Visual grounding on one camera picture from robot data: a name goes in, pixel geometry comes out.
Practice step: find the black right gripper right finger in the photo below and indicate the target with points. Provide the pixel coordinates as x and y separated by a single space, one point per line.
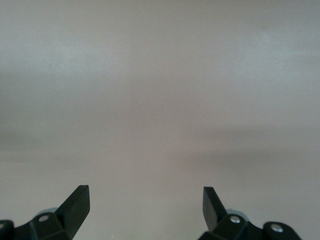
215 217

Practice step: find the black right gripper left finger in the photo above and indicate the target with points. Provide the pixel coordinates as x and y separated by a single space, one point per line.
67 217

